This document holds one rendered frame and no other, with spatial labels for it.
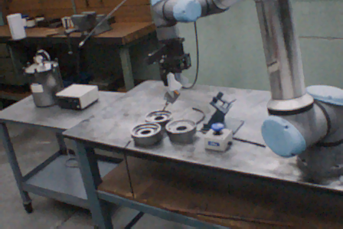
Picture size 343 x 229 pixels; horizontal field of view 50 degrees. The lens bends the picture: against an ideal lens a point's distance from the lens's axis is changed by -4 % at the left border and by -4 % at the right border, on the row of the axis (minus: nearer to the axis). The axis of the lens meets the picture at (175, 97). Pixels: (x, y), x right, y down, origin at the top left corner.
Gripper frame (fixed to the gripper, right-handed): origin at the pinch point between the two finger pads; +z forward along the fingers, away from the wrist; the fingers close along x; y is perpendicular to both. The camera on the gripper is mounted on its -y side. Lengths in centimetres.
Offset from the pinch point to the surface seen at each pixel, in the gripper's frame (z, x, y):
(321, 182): 16, -19, 56
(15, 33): -10, 86, -207
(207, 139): 10.0, -12.7, 18.8
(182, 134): 10.0, -11.5, 8.7
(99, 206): 46, -19, -35
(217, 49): 27, 153, -58
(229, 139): 11.9, -8.4, 24.1
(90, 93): 14, 27, -71
